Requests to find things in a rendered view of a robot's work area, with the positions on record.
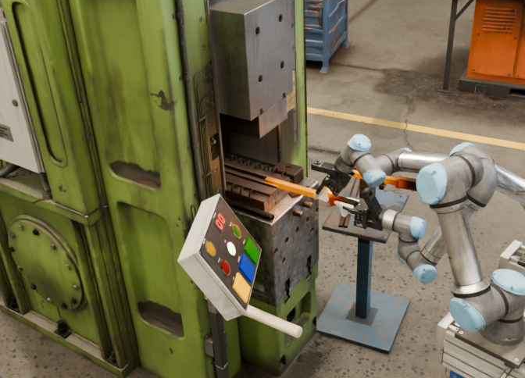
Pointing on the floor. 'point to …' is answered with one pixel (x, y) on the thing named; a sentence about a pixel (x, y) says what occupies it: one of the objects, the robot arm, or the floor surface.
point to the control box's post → (219, 340)
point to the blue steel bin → (325, 21)
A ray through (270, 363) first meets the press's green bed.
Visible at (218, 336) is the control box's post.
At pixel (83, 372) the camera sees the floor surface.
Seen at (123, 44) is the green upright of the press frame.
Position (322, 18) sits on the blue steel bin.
